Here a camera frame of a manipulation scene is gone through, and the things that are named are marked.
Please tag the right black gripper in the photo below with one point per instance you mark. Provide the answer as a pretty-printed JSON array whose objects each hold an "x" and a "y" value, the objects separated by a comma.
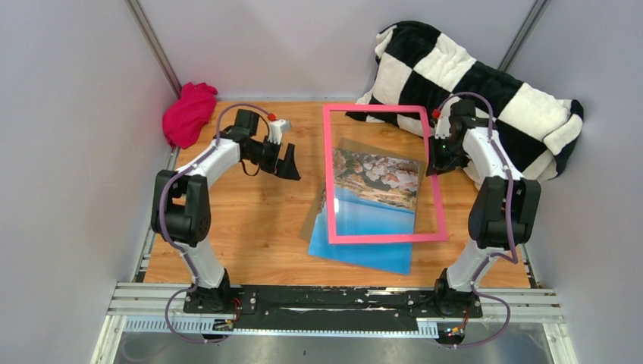
[{"x": 437, "y": 165}]

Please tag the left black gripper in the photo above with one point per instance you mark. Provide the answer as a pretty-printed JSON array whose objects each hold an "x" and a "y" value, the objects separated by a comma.
[{"x": 286, "y": 167}]

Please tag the clear acrylic glazing sheet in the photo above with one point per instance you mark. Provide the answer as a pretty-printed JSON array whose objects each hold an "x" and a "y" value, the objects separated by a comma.
[{"x": 422, "y": 201}]

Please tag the beach landscape photo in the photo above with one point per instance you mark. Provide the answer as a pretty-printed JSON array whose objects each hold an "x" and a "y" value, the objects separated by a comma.
[{"x": 392, "y": 257}]

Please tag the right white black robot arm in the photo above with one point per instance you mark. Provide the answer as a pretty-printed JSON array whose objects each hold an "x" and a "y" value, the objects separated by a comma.
[{"x": 503, "y": 213}]

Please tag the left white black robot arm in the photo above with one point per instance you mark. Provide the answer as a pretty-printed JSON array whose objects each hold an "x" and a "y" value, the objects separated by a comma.
[{"x": 181, "y": 212}]

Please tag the black white checkered pillow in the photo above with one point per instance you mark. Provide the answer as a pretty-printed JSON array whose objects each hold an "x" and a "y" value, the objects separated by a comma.
[{"x": 417, "y": 64}]

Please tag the magenta cloth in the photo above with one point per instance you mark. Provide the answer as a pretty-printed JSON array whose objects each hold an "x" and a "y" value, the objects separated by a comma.
[{"x": 184, "y": 120}]

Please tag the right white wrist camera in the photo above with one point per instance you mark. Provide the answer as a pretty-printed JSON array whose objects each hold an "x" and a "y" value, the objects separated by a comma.
[{"x": 441, "y": 124}]

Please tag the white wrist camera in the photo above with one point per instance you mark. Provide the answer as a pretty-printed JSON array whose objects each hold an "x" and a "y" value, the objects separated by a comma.
[
  {"x": 277, "y": 129},
  {"x": 441, "y": 124}
]

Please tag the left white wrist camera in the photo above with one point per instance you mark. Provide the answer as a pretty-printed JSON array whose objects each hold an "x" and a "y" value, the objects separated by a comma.
[{"x": 277, "y": 129}]

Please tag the brown frame backing board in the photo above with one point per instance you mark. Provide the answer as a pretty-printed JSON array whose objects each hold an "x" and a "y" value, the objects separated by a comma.
[{"x": 319, "y": 199}]

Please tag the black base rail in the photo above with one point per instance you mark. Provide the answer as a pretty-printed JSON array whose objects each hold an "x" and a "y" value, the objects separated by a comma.
[{"x": 325, "y": 309}]

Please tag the right aluminium corner post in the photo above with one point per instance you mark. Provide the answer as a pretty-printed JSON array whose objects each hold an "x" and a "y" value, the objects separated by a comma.
[{"x": 529, "y": 23}]

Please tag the aluminium corner post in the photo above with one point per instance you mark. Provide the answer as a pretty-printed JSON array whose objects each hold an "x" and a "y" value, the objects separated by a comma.
[
  {"x": 529, "y": 23},
  {"x": 146, "y": 28}
]

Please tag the left aluminium corner post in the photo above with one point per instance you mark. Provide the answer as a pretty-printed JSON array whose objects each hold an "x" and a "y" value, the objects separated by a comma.
[{"x": 146, "y": 28}]

